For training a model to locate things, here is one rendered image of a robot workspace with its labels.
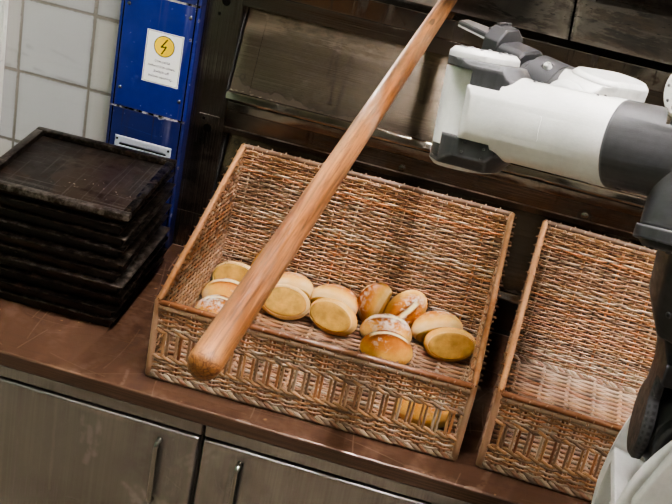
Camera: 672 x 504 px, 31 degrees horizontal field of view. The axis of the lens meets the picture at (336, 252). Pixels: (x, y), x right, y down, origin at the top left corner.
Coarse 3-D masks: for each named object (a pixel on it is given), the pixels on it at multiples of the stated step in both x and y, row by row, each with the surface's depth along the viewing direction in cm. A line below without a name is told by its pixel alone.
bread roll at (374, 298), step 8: (368, 288) 229; (376, 288) 228; (384, 288) 228; (360, 296) 231; (368, 296) 229; (376, 296) 228; (384, 296) 228; (360, 304) 230; (368, 304) 229; (376, 304) 228; (384, 304) 228; (360, 312) 231; (368, 312) 229; (376, 312) 229
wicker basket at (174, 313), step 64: (256, 192) 236; (384, 192) 232; (192, 256) 214; (320, 256) 236; (384, 256) 234; (448, 256) 233; (192, 320) 199; (256, 320) 228; (192, 384) 204; (256, 384) 201; (320, 384) 199; (384, 384) 197; (448, 384) 194; (448, 448) 199
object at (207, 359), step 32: (448, 0) 220; (416, 32) 198; (416, 64) 187; (384, 96) 165; (352, 128) 151; (352, 160) 144; (320, 192) 132; (288, 224) 123; (288, 256) 118; (256, 288) 110; (224, 320) 103; (192, 352) 99; (224, 352) 100
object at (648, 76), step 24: (312, 0) 224; (336, 0) 223; (360, 0) 222; (384, 0) 223; (408, 24) 222; (456, 24) 220; (552, 48) 218; (576, 48) 218; (600, 48) 221; (624, 72) 217; (648, 72) 216
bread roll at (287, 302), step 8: (280, 288) 228; (288, 288) 228; (296, 288) 228; (272, 296) 227; (280, 296) 227; (288, 296) 227; (296, 296) 227; (304, 296) 228; (264, 304) 227; (272, 304) 227; (280, 304) 227; (288, 304) 227; (296, 304) 227; (304, 304) 227; (272, 312) 228; (280, 312) 227; (288, 312) 227; (296, 312) 227; (304, 312) 227
